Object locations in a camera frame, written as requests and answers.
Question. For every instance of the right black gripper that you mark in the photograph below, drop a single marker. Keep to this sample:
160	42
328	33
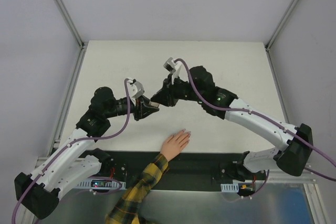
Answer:
170	91

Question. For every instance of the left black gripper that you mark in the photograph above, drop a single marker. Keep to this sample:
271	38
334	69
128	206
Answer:
138	107

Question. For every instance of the beige nail polish bottle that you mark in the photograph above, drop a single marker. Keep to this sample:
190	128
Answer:
154	104

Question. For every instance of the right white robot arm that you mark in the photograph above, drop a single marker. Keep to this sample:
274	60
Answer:
228	106

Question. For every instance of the yellow plaid sleeve forearm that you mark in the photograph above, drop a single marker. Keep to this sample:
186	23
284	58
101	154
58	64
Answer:
127	208

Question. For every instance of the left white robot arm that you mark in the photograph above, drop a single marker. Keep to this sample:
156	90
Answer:
41	191

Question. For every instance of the person's hand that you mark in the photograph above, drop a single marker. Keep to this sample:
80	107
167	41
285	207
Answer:
174	144

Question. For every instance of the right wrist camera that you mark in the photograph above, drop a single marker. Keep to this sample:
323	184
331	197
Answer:
173	67

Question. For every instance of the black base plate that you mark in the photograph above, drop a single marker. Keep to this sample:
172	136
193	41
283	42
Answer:
187	172

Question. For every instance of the left white cable duct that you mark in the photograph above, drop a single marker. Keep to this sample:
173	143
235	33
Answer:
100	184

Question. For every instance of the white cable duct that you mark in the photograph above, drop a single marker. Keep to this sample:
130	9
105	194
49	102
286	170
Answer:
230	188
100	184

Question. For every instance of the right white cable duct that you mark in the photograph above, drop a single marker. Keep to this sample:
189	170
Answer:
230	188

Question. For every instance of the left aluminium frame rail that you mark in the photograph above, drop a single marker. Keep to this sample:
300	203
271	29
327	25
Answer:
23	215

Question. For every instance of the aluminium frame rail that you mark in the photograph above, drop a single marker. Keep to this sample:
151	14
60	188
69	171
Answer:
23	215
298	152

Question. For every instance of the left aluminium frame post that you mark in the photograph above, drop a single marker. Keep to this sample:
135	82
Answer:
69	22

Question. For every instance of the aluminium frame post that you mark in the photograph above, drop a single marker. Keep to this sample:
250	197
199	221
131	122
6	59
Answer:
282	23
69	22

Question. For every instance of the right aluminium frame rail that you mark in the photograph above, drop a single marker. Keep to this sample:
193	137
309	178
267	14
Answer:
298	152

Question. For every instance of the right aluminium frame post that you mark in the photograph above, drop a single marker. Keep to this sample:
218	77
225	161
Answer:
282	23

